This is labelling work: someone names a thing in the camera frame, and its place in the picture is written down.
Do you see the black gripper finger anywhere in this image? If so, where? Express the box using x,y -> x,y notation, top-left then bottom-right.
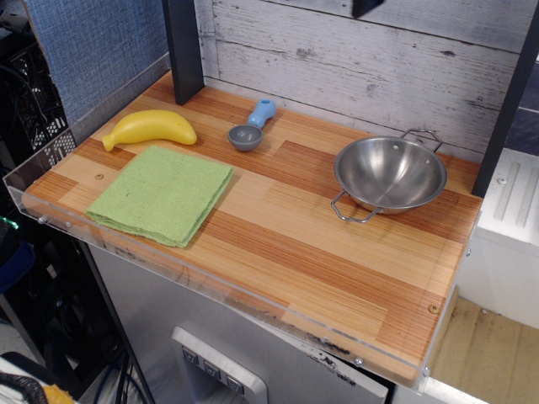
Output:
352,0 -> 384,19

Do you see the steel colander bowl with handles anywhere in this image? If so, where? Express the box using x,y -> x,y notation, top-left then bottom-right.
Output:
331,129 -> 447,223

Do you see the white ribbed appliance top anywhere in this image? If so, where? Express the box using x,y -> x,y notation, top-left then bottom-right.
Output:
478,148 -> 538,247

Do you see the yellow plastic banana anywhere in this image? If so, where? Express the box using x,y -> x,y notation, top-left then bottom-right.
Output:
102,109 -> 197,152

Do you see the green folded cloth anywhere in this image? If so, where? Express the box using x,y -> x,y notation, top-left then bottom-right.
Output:
86,146 -> 233,247

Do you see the black plastic crate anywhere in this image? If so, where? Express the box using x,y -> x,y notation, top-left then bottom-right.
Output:
0,40 -> 71,152

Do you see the clear acrylic table guard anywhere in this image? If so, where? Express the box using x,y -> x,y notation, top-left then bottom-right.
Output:
7,138 -> 472,403

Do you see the silver toy fridge cabinet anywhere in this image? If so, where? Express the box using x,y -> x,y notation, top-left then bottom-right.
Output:
90,247 -> 394,403

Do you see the grey dispenser button panel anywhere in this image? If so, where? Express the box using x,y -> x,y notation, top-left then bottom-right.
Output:
172,327 -> 269,403

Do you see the yellow black object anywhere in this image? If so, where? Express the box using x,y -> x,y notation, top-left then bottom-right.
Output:
42,385 -> 76,404

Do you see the right dark vertical post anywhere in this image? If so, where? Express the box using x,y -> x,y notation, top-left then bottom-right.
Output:
472,5 -> 538,198

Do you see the dark vertical post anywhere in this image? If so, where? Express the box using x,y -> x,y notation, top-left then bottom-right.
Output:
162,0 -> 205,105
472,5 -> 538,198

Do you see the blue handled grey spoon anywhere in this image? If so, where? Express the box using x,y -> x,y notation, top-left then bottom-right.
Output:
227,99 -> 277,152

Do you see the left dark vertical post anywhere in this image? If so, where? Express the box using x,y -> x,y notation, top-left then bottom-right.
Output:
162,0 -> 205,105

